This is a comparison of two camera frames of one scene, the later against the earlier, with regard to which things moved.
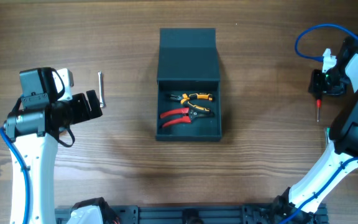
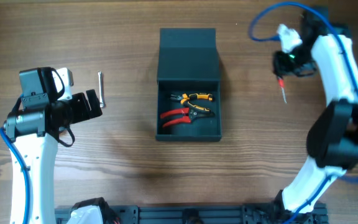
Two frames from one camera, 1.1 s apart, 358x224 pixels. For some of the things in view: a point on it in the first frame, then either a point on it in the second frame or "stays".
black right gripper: (316, 86) to (281, 66)
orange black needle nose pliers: (184, 98) stays
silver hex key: (101, 97) stays
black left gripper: (81, 107) stays
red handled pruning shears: (189, 114) stays
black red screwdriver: (319, 106) to (281, 83)
